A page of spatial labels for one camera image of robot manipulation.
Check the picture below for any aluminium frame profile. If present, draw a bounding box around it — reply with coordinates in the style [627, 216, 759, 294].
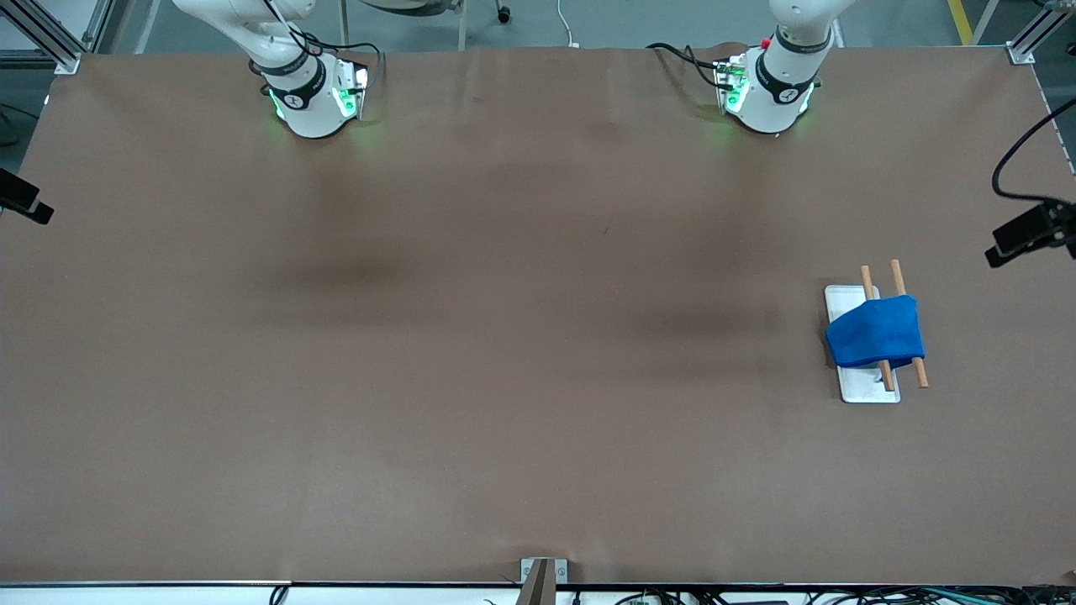
[0, 0, 161, 76]
[1004, 0, 1076, 67]

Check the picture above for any white rack with wooden rods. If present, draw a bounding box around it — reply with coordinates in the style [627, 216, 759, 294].
[824, 259, 931, 405]

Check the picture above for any chair base with caster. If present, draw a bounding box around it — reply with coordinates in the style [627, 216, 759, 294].
[336, 0, 514, 52]

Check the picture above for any grey metal bracket plate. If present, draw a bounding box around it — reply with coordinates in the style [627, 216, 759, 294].
[520, 557, 569, 585]

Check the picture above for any brown camera post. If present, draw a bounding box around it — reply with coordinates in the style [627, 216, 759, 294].
[514, 560, 556, 605]

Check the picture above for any black left arm wrist cable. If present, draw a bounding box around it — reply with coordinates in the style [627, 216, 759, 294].
[991, 98, 1076, 205]

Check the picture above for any black left arm base cable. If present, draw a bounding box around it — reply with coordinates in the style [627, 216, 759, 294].
[645, 41, 734, 90]

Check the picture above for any blue microfibre towel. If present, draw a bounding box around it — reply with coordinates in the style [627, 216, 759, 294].
[825, 293, 926, 370]

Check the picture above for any brown table cover sheet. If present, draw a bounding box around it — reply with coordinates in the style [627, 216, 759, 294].
[0, 42, 1076, 587]

